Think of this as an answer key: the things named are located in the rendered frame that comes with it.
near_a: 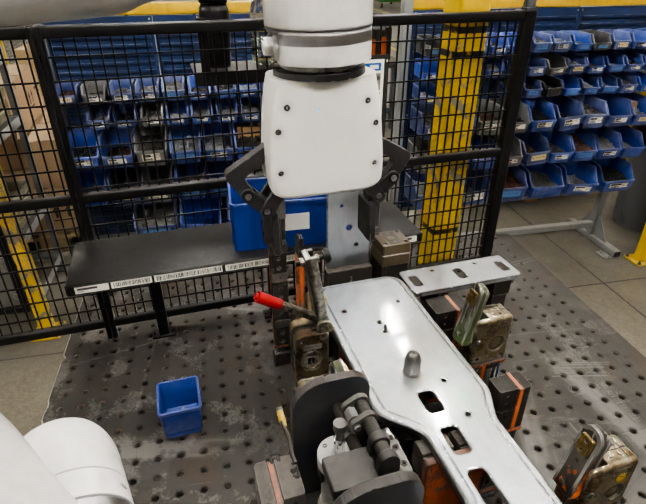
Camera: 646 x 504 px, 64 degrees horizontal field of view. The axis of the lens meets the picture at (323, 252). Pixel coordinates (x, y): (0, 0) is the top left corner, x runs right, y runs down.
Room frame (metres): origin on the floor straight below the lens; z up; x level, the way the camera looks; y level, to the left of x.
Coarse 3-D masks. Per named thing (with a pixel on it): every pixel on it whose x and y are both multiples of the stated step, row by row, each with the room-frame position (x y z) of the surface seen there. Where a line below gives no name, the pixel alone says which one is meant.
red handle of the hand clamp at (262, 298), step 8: (256, 296) 0.76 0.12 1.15; (264, 296) 0.76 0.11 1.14; (272, 296) 0.77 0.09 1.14; (264, 304) 0.76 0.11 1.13; (272, 304) 0.76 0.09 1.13; (280, 304) 0.77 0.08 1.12; (288, 304) 0.78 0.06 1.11; (288, 312) 0.78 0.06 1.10; (296, 312) 0.78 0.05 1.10; (304, 312) 0.79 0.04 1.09; (312, 312) 0.80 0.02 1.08; (312, 320) 0.79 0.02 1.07
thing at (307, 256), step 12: (300, 252) 0.81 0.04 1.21; (312, 252) 0.81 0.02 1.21; (324, 252) 0.80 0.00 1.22; (300, 264) 0.79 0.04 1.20; (312, 264) 0.78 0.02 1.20; (312, 276) 0.78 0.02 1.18; (312, 288) 0.78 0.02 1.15; (312, 300) 0.79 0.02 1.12; (324, 300) 0.79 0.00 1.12; (324, 312) 0.79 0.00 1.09
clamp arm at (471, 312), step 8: (472, 288) 0.85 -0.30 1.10; (480, 288) 0.83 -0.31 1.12; (472, 296) 0.83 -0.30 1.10; (480, 296) 0.82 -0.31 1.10; (488, 296) 0.83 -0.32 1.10; (464, 304) 0.85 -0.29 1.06; (472, 304) 0.83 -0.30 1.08; (480, 304) 0.82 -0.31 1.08; (464, 312) 0.84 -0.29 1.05; (472, 312) 0.82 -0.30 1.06; (480, 312) 0.82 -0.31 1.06; (464, 320) 0.83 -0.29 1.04; (472, 320) 0.82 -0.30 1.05; (456, 328) 0.84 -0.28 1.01; (464, 328) 0.82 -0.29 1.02; (472, 328) 0.82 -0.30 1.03; (456, 336) 0.83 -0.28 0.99; (464, 336) 0.82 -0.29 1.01; (472, 336) 0.82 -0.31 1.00; (464, 344) 0.82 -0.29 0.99
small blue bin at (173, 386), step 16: (160, 384) 0.91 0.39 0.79; (176, 384) 0.92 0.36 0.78; (192, 384) 0.93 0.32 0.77; (160, 400) 0.87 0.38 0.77; (176, 400) 0.91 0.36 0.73; (192, 400) 0.92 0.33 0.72; (160, 416) 0.81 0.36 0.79; (176, 416) 0.82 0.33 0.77; (192, 416) 0.83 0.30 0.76; (176, 432) 0.82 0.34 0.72; (192, 432) 0.83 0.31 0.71
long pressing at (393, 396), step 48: (336, 288) 1.00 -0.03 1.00; (384, 288) 1.00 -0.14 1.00; (336, 336) 0.82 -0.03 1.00; (384, 336) 0.83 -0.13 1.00; (432, 336) 0.83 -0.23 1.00; (384, 384) 0.69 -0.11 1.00; (432, 384) 0.69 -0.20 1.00; (480, 384) 0.69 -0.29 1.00; (432, 432) 0.58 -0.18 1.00; (480, 432) 0.58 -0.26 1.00; (528, 480) 0.49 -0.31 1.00
